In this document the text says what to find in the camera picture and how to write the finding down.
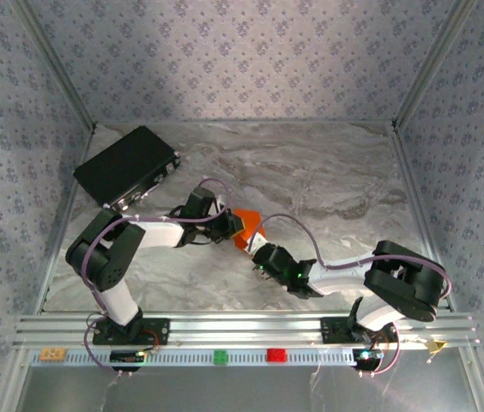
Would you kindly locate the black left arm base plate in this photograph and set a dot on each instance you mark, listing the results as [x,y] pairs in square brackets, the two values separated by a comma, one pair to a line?
[160,332]

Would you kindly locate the aluminium front frame rail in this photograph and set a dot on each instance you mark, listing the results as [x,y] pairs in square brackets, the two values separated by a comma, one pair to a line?
[242,330]

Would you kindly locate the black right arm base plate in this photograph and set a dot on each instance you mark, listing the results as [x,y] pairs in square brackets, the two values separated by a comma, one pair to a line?
[330,330]

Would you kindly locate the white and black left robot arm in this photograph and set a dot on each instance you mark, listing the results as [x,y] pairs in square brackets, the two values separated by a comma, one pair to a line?
[109,257]

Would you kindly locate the black hard case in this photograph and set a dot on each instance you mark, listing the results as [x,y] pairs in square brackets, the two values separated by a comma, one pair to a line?
[126,163]

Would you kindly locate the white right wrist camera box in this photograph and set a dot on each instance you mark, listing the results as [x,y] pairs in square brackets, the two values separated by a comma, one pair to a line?
[258,246]

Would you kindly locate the wide red toy brick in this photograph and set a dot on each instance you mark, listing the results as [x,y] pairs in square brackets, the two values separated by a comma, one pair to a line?
[276,355]

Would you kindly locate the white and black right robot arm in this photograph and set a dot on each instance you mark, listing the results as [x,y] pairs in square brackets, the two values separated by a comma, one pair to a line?
[405,287]

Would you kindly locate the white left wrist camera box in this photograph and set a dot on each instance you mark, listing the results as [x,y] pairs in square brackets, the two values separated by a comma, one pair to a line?
[221,201]

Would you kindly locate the gold tape piece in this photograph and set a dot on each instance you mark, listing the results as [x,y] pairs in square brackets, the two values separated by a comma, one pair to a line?
[436,345]

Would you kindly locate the orange paper sheet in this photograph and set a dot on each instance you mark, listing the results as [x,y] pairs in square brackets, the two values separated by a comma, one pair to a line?
[250,223]

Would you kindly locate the aluminium frame post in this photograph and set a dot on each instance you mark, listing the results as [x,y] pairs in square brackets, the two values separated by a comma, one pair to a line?
[431,64]
[12,386]
[57,66]
[480,386]

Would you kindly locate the aluminium side rail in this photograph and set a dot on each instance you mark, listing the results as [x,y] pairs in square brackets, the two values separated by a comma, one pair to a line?
[64,219]
[409,171]

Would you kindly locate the black right controller board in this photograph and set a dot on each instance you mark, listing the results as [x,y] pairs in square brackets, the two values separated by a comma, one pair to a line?
[367,355]

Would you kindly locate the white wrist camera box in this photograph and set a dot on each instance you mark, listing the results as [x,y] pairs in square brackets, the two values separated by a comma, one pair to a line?
[258,246]
[221,201]

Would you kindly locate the black left controller board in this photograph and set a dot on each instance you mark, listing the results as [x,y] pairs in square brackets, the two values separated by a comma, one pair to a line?
[127,356]

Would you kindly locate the black controller board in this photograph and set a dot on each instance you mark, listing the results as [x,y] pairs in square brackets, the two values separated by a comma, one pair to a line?
[127,356]
[367,355]

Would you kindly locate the green toy brick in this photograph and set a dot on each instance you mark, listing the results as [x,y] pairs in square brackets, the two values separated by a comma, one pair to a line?
[220,357]

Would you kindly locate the orange toy brick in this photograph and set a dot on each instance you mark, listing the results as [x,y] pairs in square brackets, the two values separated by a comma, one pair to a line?
[53,354]

